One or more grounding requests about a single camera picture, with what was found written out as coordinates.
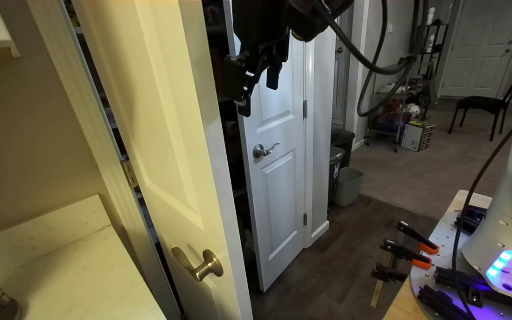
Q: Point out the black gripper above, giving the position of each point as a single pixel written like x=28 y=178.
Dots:
x=261 y=29

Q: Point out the white panel pantry door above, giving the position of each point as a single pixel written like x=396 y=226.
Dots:
x=275 y=196
x=167 y=136

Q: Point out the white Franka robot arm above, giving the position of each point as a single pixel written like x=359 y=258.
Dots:
x=504 y=224

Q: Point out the metal door hinge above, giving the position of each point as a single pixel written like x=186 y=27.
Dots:
x=129 y=175
x=304 y=219
x=304 y=109

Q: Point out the white panel room door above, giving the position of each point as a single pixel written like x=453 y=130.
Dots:
x=480 y=47

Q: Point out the black trash can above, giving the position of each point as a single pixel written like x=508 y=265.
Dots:
x=343 y=144

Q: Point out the small grey waste bin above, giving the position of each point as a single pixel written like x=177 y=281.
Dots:
x=348 y=187

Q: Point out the black metal storage rack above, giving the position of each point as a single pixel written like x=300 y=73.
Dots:
x=400 y=100

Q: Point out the cardboard box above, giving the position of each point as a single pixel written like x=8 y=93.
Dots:
x=416 y=136

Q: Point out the black orange bar clamp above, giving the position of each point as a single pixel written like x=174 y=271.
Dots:
x=407 y=253
x=416 y=233

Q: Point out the black wooden chair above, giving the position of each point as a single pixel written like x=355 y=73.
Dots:
x=487 y=104

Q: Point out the white wall light switch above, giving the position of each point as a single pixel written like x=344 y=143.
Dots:
x=389 y=27

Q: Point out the black mounting bracket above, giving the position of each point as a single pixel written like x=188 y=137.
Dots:
x=469 y=281
x=442 y=303
x=469 y=219

